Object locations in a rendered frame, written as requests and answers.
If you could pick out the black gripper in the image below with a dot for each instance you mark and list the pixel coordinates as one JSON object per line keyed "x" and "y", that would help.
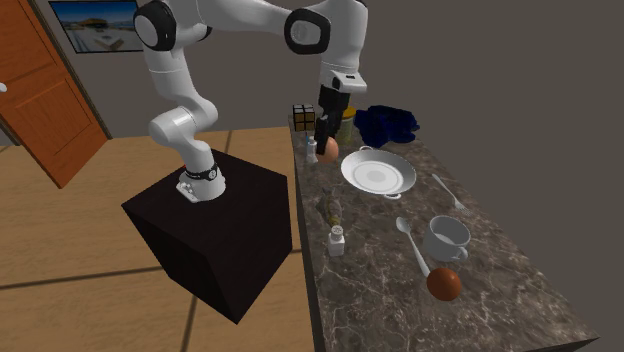
{"x": 332, "y": 103}

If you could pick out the brown egg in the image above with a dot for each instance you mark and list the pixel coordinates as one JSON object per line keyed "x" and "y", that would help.
{"x": 328, "y": 150}

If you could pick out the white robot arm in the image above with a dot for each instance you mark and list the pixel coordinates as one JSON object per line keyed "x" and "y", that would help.
{"x": 170, "y": 83}

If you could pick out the small white bottle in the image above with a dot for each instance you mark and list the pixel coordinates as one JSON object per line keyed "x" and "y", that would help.
{"x": 311, "y": 151}

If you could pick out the jar with yellow lid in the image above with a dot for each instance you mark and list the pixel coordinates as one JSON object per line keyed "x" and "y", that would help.
{"x": 347, "y": 128}

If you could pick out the black and yellow puzzle cube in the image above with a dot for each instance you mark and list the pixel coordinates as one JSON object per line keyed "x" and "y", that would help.
{"x": 304, "y": 117}

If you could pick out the crumpled blue cloth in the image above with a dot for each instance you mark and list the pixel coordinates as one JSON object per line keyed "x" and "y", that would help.
{"x": 385, "y": 124}

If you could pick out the grey and yellow fish figure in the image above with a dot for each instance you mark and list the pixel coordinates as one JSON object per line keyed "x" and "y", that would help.
{"x": 330, "y": 207}

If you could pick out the white salt shaker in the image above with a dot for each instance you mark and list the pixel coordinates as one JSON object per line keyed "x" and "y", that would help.
{"x": 336, "y": 242}

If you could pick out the silver fork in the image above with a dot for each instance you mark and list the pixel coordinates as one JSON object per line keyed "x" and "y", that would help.
{"x": 449, "y": 193}

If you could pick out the white spoon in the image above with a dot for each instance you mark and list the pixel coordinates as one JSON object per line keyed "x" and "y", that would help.
{"x": 412, "y": 245}

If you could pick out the black robot stand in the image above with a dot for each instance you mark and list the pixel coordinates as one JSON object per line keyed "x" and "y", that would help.
{"x": 219, "y": 244}

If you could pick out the white cup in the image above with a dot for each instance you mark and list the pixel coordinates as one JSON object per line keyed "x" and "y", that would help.
{"x": 444, "y": 239}

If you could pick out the reddish brown ball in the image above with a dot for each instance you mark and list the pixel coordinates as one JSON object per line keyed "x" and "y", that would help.
{"x": 443, "y": 284}

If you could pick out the orange wooden door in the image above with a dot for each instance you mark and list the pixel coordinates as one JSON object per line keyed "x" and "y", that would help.
{"x": 39, "y": 92}

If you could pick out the framed wall picture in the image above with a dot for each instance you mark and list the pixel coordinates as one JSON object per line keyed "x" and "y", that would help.
{"x": 97, "y": 27}

